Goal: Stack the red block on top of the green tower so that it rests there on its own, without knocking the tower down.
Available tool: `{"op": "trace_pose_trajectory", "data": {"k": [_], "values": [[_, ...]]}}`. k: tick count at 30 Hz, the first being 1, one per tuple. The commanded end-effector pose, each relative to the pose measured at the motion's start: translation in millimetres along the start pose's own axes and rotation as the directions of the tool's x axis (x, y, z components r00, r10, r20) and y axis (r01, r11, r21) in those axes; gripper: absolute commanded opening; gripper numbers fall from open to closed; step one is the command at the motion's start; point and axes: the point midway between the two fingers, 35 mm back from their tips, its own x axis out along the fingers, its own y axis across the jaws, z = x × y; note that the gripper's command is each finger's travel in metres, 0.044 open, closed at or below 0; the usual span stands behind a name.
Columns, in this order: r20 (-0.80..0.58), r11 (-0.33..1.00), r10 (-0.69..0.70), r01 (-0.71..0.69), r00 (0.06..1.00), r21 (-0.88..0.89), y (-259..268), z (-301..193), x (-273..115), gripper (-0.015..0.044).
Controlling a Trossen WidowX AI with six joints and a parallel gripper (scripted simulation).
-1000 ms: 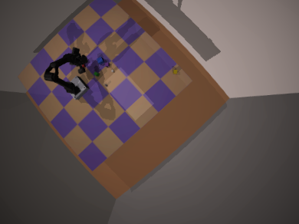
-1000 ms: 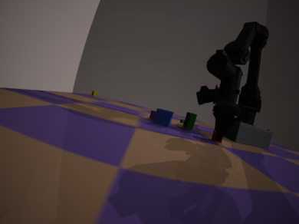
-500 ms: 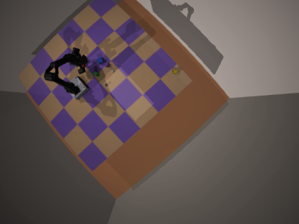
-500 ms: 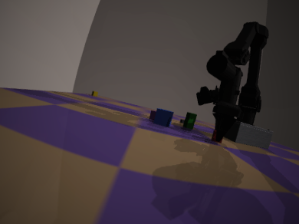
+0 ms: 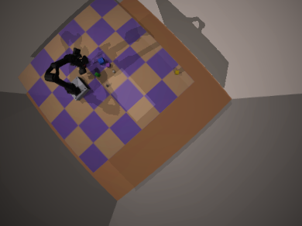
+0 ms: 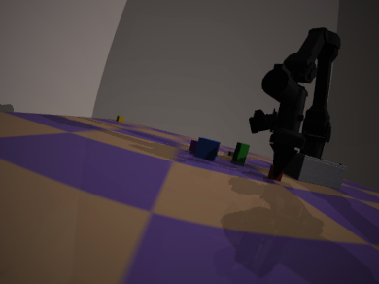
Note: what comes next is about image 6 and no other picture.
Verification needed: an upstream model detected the green block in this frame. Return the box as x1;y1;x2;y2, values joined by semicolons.
235;142;250;155
232;152;247;163

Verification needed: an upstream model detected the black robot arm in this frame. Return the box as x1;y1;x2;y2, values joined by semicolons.
249;27;341;160

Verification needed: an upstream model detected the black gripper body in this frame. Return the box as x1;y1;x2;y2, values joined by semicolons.
269;106;306;149

